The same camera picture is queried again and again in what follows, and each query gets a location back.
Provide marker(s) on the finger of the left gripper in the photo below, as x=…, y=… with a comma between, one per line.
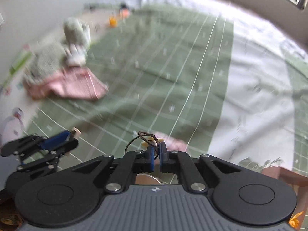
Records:
x=62, y=143
x=22, y=146

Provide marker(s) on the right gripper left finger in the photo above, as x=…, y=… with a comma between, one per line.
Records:
x=126, y=169

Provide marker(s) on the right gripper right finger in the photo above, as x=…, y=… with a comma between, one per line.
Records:
x=181, y=164

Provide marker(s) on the pink soft plush toy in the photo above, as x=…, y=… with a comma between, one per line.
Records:
x=172, y=144

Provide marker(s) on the pink folded cloth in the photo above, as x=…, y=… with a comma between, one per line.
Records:
x=72, y=83

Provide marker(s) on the green checked bed sheet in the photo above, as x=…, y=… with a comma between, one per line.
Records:
x=224, y=81

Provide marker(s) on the grey white plush toy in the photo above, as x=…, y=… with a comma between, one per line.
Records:
x=78, y=39

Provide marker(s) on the small orange object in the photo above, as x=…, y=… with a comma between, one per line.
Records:
x=112, y=21

